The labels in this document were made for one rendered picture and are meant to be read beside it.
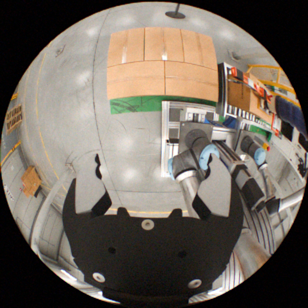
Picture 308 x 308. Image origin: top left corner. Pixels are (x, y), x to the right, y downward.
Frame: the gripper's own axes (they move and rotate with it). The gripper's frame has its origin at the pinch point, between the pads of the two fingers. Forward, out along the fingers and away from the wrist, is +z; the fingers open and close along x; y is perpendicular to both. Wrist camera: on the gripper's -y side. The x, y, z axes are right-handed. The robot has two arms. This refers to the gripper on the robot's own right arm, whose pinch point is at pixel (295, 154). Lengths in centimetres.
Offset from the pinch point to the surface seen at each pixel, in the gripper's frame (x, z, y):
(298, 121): 2.9, 3.6, -24.8
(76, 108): -247, 152, -8
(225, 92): -25, 92, -21
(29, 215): -994, -138, 411
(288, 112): 2.1, 18.0, -26.0
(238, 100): -19, 75, -16
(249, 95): -19, 59, -24
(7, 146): -986, 10, -62
